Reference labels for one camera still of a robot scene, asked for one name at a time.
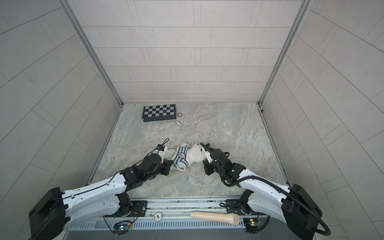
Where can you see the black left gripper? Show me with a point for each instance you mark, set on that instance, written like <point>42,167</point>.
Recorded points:
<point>166,165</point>

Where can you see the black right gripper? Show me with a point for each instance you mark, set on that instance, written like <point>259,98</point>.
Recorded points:
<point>206,167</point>

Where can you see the white fluffy teddy bear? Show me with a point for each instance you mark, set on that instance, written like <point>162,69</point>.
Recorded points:
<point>195,154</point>

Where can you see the blue white striped shirt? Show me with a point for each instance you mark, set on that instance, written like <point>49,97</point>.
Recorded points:
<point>180,160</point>

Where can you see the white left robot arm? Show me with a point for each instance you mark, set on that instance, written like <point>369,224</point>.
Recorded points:
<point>58,210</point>

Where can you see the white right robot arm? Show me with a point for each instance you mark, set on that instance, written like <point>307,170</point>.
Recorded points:
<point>291,205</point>

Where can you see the folded black chess board box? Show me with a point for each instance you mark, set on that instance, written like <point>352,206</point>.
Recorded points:
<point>159,113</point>

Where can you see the left green circuit board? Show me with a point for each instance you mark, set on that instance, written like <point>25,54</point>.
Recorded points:
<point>123,226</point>

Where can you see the green circuit board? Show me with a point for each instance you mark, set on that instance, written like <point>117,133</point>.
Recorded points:
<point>123,226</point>
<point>251,226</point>

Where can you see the right green circuit board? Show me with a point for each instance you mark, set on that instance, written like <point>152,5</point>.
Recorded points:
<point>251,226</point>

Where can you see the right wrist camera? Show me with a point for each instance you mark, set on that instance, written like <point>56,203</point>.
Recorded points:
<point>208,155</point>

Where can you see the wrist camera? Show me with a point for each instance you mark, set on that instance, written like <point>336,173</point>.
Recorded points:
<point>161,151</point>
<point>208,155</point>

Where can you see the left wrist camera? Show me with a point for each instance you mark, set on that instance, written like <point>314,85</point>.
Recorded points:
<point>161,151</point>

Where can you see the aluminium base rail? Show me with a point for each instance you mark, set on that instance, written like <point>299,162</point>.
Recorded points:
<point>186,207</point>

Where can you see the beige wooden handle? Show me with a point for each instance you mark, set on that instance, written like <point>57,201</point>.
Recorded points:
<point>229,218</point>

